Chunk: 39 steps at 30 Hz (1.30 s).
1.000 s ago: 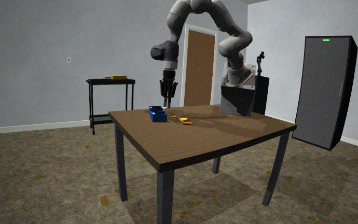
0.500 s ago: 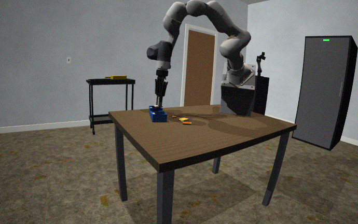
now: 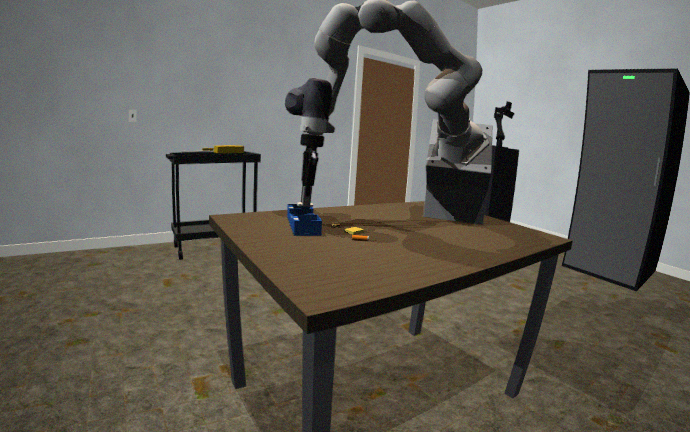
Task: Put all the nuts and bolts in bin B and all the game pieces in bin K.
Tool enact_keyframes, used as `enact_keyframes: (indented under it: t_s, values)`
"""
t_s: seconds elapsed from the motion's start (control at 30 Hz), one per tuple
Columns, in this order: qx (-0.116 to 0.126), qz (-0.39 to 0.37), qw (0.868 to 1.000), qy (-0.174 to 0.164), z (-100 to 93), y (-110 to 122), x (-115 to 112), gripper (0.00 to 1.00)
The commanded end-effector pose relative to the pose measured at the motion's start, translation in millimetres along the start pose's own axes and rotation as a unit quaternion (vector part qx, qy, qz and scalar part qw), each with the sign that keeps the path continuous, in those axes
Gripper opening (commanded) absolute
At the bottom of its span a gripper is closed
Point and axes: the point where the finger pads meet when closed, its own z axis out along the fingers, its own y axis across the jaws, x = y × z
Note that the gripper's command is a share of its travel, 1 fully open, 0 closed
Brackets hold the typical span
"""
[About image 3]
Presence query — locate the yellow square pad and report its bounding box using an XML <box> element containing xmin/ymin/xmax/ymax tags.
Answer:
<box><xmin>344</xmin><ymin>227</ymin><xmax>364</xmax><ymax>235</ymax></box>

